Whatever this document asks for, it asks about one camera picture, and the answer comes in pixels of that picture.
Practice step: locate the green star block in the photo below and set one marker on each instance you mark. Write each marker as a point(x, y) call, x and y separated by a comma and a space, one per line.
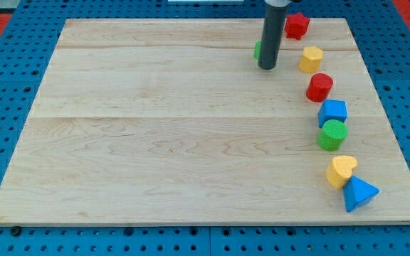
point(257, 49)

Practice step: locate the yellow hexagon block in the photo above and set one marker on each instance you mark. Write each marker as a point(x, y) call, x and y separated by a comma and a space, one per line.
point(311, 59)

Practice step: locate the red star block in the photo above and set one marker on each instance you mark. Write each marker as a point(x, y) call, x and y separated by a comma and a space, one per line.
point(296, 26)

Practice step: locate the light wooden board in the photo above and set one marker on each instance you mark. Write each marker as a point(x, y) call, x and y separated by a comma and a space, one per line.
point(170, 122)

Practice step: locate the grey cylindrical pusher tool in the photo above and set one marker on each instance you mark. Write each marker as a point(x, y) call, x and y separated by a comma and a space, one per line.
point(276, 12)

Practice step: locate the red cylinder block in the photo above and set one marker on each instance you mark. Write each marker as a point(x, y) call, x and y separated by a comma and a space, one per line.
point(319, 87)

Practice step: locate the blue cube block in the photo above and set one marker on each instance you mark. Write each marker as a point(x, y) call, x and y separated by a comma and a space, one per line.
point(332, 109)

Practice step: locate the green cylinder block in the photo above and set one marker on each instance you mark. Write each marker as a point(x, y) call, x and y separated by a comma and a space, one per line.
point(332, 135)

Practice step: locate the yellow heart block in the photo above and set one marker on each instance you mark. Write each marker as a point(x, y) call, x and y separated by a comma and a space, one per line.
point(340, 170)

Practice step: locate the blue triangle block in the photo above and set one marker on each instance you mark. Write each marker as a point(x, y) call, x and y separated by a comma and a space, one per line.
point(357, 193)

